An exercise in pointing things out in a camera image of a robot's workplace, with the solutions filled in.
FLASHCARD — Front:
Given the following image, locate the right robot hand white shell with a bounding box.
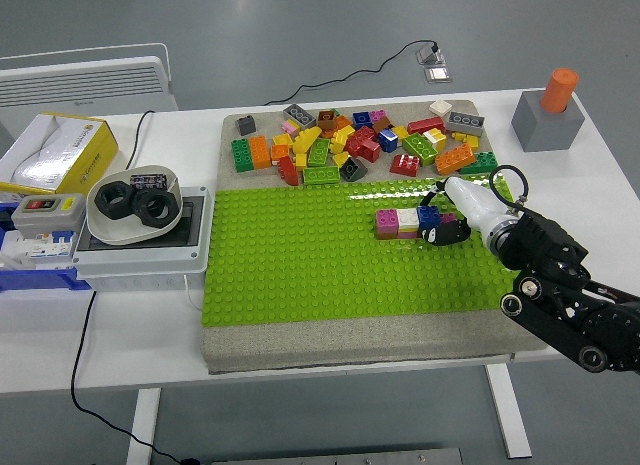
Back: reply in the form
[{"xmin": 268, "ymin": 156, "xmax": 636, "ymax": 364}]
[{"xmin": 417, "ymin": 177, "xmax": 509, "ymax": 248}]

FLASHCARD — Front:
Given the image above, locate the dark green toy brick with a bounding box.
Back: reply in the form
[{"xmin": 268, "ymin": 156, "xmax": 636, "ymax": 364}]
[{"xmin": 458, "ymin": 151, "xmax": 499, "ymax": 175}]

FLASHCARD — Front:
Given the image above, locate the long orange toy brick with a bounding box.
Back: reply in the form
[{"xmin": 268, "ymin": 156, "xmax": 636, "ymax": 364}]
[{"xmin": 434, "ymin": 142, "xmax": 477, "ymax": 176}]

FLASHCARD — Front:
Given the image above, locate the red studded toy brick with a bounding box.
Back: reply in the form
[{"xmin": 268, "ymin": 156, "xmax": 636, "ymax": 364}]
[{"xmin": 389, "ymin": 153, "xmax": 422, "ymax": 178}]

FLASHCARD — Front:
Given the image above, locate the grey six-stud toy brick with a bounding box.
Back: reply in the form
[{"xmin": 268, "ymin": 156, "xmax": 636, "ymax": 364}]
[
  {"xmin": 282, "ymin": 103, "xmax": 316, "ymax": 129},
  {"xmin": 446, "ymin": 111, "xmax": 486, "ymax": 138}
]

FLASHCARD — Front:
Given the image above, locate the long red toy brick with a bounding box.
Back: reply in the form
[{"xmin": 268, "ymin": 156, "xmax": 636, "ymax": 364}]
[{"xmin": 406, "ymin": 116, "xmax": 446, "ymax": 135}]

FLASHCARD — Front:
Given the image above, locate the glossy red toy brick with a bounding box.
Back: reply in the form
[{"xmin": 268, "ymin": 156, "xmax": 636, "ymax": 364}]
[{"xmin": 357, "ymin": 137, "xmax": 382, "ymax": 163}]

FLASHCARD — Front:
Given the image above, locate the lime green toy brick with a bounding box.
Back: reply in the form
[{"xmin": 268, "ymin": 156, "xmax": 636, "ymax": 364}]
[{"xmin": 306, "ymin": 138, "xmax": 332, "ymax": 167}]

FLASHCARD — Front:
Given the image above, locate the yellow curved toy brick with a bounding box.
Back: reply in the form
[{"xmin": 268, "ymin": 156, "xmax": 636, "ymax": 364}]
[{"xmin": 292, "ymin": 126, "xmax": 324, "ymax": 155}]

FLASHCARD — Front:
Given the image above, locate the green studded baseplate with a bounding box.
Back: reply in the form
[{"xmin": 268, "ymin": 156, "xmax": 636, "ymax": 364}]
[{"xmin": 201, "ymin": 174, "xmax": 554, "ymax": 328}]

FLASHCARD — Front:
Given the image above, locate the red sloped toy brick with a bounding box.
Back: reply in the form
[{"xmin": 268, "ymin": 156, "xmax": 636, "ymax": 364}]
[{"xmin": 277, "ymin": 156, "xmax": 300, "ymax": 186}]

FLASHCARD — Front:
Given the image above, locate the white and yellow brick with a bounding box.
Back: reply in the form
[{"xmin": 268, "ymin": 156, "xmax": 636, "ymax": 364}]
[{"xmin": 422, "ymin": 128, "xmax": 448, "ymax": 151}]

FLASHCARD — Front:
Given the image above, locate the large lime green brick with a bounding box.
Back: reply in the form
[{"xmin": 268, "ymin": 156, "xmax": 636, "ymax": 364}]
[{"xmin": 402, "ymin": 133, "xmax": 441, "ymax": 167}]

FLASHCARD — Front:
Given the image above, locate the grey block holder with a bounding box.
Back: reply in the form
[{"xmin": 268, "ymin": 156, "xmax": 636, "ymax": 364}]
[{"xmin": 510, "ymin": 89, "xmax": 586, "ymax": 154}]

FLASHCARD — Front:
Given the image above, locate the dark grey sloped brick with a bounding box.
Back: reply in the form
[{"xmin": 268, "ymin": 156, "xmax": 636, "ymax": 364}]
[{"xmin": 339, "ymin": 157, "xmax": 369, "ymax": 181}]

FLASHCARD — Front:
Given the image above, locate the orange cylinder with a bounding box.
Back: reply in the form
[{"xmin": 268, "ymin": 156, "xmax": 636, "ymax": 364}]
[{"xmin": 539, "ymin": 67, "xmax": 580, "ymax": 114}]

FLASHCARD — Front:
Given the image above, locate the open metal floor socket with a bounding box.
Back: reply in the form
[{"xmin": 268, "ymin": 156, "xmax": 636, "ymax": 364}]
[{"xmin": 415, "ymin": 44, "xmax": 447, "ymax": 66}]

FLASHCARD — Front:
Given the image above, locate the lime green three-hole brick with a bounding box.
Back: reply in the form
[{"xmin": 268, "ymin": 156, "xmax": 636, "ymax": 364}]
[{"xmin": 302, "ymin": 166, "xmax": 341, "ymax": 186}]

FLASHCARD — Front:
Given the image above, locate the white table leg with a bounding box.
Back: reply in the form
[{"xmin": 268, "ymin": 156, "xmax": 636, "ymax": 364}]
[
  {"xmin": 483, "ymin": 363, "xmax": 532, "ymax": 460},
  {"xmin": 125, "ymin": 387, "xmax": 162, "ymax": 465}
]

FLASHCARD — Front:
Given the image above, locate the small black electronic component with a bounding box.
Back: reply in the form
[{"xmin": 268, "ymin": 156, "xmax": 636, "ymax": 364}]
[{"xmin": 129, "ymin": 172, "xmax": 169, "ymax": 190}]

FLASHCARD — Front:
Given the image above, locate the grey white junction box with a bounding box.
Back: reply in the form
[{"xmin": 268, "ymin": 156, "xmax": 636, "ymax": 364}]
[{"xmin": 72, "ymin": 186, "xmax": 209, "ymax": 292}]

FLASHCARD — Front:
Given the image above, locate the large black hex nut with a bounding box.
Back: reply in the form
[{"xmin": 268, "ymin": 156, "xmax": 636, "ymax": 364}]
[
  {"xmin": 94, "ymin": 181, "xmax": 134, "ymax": 217},
  {"xmin": 130, "ymin": 188, "xmax": 177, "ymax": 230}
]

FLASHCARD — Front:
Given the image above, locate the cream plastic bowl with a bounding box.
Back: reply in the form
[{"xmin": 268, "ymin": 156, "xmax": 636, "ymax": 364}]
[{"xmin": 86, "ymin": 164, "xmax": 182, "ymax": 245}]

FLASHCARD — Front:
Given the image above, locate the yellow and white carton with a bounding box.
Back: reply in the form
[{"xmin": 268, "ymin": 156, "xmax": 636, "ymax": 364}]
[{"xmin": 0, "ymin": 112, "xmax": 120, "ymax": 195}]

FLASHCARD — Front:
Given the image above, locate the white panel heater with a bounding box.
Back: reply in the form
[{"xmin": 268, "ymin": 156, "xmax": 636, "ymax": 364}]
[{"xmin": 0, "ymin": 42, "xmax": 180, "ymax": 117}]

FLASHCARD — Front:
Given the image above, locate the white and blue circuit breaker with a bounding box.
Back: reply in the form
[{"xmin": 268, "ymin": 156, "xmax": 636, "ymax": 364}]
[{"xmin": 24, "ymin": 229, "xmax": 76, "ymax": 260}]

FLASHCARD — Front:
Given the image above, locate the blue plastic bin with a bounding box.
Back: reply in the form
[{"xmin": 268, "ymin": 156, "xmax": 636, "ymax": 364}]
[{"xmin": 0, "ymin": 202, "xmax": 92, "ymax": 292}]

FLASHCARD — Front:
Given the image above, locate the black floor power cable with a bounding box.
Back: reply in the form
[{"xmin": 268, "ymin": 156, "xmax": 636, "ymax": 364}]
[{"xmin": 263, "ymin": 38, "xmax": 442, "ymax": 107}]

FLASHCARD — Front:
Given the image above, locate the thin white wire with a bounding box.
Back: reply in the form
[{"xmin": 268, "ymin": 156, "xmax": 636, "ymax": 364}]
[{"xmin": 182, "ymin": 274, "xmax": 202, "ymax": 311}]

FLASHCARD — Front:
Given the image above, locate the thin black cable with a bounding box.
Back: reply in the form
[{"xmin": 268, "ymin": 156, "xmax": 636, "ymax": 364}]
[
  {"xmin": 69, "ymin": 289, "xmax": 201, "ymax": 465},
  {"xmin": 124, "ymin": 109, "xmax": 156, "ymax": 170}
]

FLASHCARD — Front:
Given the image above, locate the grey switch box red button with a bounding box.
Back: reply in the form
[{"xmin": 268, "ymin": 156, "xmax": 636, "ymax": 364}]
[{"xmin": 10, "ymin": 193, "xmax": 86, "ymax": 239}]

